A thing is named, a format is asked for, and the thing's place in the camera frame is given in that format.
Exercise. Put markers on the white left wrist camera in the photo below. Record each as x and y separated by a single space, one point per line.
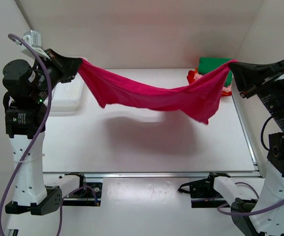
33 39

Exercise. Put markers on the magenta t-shirt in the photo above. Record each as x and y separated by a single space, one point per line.
199 100

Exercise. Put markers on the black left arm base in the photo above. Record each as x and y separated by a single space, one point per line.
77 190

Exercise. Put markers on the white plastic basket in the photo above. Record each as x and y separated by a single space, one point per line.
66 97

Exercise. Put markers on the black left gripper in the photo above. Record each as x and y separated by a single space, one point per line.
72 64

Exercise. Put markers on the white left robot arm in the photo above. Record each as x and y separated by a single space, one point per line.
28 87

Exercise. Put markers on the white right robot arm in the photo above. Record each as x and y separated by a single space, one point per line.
264 216

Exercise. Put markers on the red folded t-shirt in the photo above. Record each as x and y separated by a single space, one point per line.
191 76

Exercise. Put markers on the orange folded t-shirt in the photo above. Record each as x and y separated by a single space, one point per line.
194 76

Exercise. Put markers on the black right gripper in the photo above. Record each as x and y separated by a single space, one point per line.
248 76

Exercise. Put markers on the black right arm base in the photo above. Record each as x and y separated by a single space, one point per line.
202 192

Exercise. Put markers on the pink folded t-shirt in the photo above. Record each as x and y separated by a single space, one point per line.
226 91

